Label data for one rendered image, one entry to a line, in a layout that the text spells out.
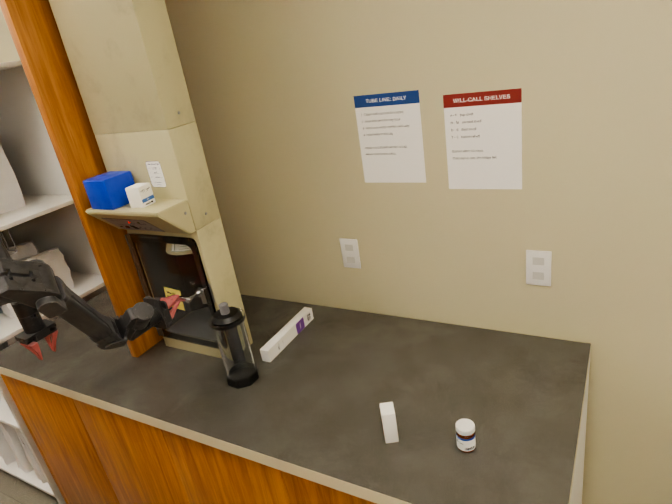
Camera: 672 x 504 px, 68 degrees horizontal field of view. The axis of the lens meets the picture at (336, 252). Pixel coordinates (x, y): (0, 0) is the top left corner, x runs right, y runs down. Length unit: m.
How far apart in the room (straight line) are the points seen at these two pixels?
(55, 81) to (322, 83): 0.78
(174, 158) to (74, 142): 0.37
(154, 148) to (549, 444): 1.28
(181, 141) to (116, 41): 0.30
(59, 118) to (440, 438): 1.39
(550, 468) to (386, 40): 1.17
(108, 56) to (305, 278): 1.00
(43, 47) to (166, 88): 0.41
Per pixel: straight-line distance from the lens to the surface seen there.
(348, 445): 1.35
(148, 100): 1.51
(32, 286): 1.16
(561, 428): 1.38
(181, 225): 1.51
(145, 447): 1.88
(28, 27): 1.75
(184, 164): 1.52
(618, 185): 1.49
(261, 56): 1.77
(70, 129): 1.76
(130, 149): 1.63
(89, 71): 1.67
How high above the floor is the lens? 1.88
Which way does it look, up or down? 23 degrees down
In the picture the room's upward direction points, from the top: 9 degrees counter-clockwise
